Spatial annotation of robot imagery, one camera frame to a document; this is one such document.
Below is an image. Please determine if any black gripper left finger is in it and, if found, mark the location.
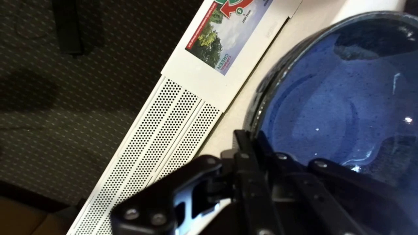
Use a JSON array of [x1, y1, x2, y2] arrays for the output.
[[110, 128, 285, 235]]

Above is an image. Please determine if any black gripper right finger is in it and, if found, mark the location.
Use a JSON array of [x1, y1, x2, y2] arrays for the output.
[[258, 131, 418, 235]]

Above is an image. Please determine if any dark blue ceramic bowl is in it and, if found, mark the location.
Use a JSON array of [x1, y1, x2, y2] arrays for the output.
[[243, 11, 418, 207]]

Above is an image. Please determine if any white slatted radiator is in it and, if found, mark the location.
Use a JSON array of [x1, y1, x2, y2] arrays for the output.
[[64, 76, 225, 235]]

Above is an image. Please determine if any tan upholstered seat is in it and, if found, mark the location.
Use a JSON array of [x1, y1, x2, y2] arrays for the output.
[[0, 195, 76, 235]]

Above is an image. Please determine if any white carton with green label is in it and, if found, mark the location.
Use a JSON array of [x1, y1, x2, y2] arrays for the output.
[[161, 0, 305, 114]]

